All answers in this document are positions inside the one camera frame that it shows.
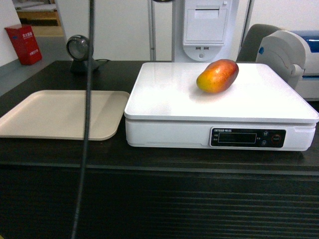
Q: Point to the dark red mango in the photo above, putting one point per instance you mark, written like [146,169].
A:
[218,76]

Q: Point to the white checkout scale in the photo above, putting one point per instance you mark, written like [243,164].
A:
[259,111]

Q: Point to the white receipt printer terminal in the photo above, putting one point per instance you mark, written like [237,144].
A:
[207,30]

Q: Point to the beige plastic tray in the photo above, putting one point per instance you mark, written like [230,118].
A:
[60,114]

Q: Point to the grey metal pole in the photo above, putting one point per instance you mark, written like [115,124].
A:
[152,29]

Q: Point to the white label printer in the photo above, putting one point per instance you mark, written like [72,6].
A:
[294,56]

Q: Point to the wooden pallet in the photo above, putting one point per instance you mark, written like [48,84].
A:
[42,15]

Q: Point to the red fire extinguisher box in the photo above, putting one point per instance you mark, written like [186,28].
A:
[24,43]

